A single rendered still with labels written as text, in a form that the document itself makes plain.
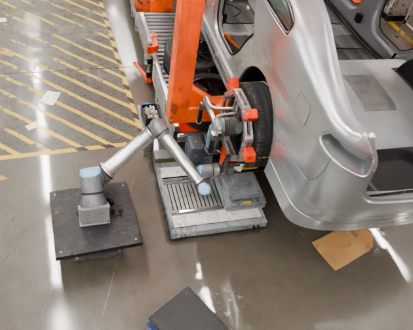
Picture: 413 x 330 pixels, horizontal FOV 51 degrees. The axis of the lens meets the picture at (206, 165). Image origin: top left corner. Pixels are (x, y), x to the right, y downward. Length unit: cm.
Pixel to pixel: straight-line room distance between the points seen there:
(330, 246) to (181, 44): 208
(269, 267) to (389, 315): 98
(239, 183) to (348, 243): 108
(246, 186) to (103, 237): 131
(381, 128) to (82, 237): 241
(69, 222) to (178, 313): 106
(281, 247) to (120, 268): 133
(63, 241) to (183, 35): 170
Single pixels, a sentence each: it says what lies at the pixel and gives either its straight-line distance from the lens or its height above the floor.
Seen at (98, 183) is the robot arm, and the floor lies 59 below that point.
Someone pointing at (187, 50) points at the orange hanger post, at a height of 125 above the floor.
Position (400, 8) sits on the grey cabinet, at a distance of 792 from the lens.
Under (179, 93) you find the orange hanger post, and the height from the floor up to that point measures 85.
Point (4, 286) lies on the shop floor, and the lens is 352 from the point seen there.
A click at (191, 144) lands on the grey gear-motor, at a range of 380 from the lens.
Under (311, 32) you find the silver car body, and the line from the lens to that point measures 279.
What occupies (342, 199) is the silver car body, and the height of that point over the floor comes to 119.
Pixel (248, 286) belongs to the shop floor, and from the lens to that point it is 352.
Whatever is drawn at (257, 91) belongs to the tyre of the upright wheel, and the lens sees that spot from 320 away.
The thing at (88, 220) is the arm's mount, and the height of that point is 37.
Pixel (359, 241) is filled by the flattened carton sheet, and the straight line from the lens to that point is 411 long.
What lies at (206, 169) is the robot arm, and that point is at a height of 66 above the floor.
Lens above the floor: 301
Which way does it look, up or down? 46 degrees down
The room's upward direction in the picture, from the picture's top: 12 degrees clockwise
